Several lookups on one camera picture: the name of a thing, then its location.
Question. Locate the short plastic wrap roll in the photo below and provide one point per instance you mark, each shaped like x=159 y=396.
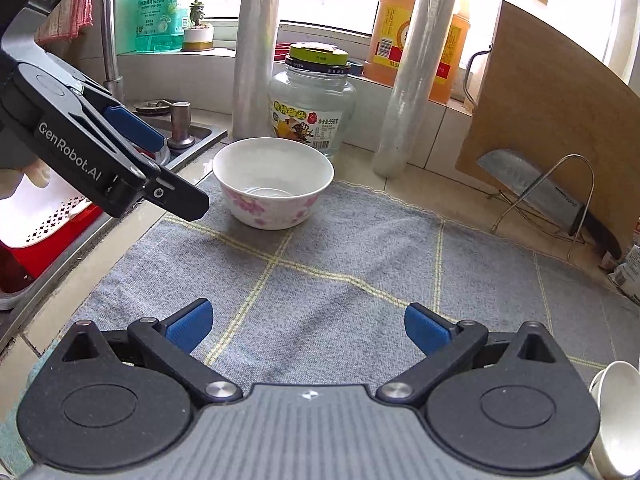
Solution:
x=255 y=60

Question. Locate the grey teal checked dish cloth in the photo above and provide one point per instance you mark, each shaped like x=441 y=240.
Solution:
x=350 y=260

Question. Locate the small potted plant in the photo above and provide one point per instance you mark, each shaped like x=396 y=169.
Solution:
x=197 y=37

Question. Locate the clear glass jar yellow lid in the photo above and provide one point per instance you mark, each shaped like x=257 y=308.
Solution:
x=310 y=110

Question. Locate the steel sink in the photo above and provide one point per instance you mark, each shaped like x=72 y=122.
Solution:
x=205 y=132

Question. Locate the pink dish rag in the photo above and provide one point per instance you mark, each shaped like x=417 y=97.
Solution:
x=67 y=15

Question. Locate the red white food bag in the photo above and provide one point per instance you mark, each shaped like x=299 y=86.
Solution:
x=627 y=275

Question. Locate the green dish soap bottle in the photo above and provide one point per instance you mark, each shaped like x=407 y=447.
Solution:
x=155 y=15

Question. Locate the orange oil jug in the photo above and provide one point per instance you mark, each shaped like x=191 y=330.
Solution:
x=395 y=35

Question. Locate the blue tape roll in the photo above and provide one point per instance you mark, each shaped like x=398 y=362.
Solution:
x=356 y=67

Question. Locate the tall plastic wrap roll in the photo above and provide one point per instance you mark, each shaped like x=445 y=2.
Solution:
x=415 y=85

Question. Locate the steel sink strainer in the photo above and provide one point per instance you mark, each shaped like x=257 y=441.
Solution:
x=150 y=106

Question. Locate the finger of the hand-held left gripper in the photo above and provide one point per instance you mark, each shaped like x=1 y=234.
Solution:
x=182 y=200
x=132 y=125

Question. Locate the bamboo cutting board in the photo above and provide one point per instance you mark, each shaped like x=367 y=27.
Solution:
x=550 y=100

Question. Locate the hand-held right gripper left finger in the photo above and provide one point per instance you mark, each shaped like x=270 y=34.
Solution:
x=192 y=325

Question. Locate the person's left hand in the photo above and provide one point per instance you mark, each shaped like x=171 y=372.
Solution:
x=30 y=177

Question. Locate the steel sink soap dispenser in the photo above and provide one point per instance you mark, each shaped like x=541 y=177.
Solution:
x=180 y=125

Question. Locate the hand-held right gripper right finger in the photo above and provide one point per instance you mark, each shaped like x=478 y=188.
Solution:
x=425 y=330

